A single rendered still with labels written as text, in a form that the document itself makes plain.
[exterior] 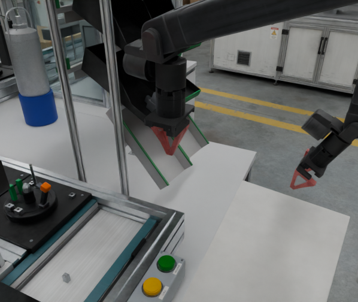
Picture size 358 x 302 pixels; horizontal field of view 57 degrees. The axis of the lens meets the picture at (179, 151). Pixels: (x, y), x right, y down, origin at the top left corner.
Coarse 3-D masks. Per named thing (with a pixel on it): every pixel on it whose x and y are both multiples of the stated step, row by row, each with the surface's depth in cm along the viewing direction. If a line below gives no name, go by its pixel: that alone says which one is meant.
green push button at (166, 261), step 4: (164, 256) 80; (168, 256) 80; (160, 260) 79; (164, 260) 79; (168, 260) 79; (172, 260) 79; (160, 264) 78; (164, 264) 78; (168, 264) 78; (172, 264) 78; (160, 268) 78; (164, 268) 77; (168, 268) 77
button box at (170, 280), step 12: (156, 264) 79; (180, 264) 79; (144, 276) 76; (156, 276) 76; (168, 276) 76; (180, 276) 80; (168, 288) 74; (132, 300) 71; (144, 300) 71; (156, 300) 71; (168, 300) 75
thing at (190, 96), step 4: (188, 80) 110; (188, 84) 110; (192, 84) 109; (188, 88) 110; (192, 88) 110; (196, 88) 109; (188, 92) 109; (192, 92) 110; (196, 92) 107; (188, 96) 103; (192, 96) 106; (188, 100) 105
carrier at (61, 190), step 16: (32, 176) 98; (16, 192) 98; (32, 192) 93; (48, 192) 98; (64, 192) 101; (80, 192) 101; (0, 208) 95; (16, 208) 90; (32, 208) 92; (48, 208) 92; (64, 208) 95; (80, 208) 97; (0, 224) 89; (16, 224) 89; (32, 224) 89; (48, 224) 89; (64, 224) 92; (16, 240) 84; (32, 240) 84
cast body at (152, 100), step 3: (153, 93) 90; (147, 96) 94; (153, 96) 91; (147, 99) 95; (150, 99) 92; (153, 99) 91; (147, 102) 93; (150, 102) 92; (153, 102) 92; (147, 105) 93; (150, 105) 93; (153, 105) 92; (150, 108) 93; (153, 108) 92
